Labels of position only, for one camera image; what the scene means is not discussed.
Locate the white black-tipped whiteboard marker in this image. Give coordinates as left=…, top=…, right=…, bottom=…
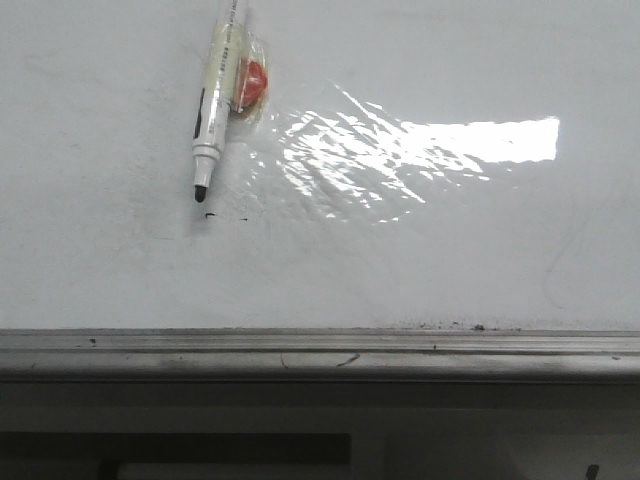
left=192, top=0, right=248, bottom=203

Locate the red magnet taped to marker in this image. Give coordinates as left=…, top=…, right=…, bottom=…
left=231, top=31, right=269, bottom=122

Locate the white whiteboard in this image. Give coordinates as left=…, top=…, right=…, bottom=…
left=1, top=1, right=639, bottom=331

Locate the aluminium whiteboard tray rail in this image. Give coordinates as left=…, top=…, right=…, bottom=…
left=1, top=328, right=639, bottom=384

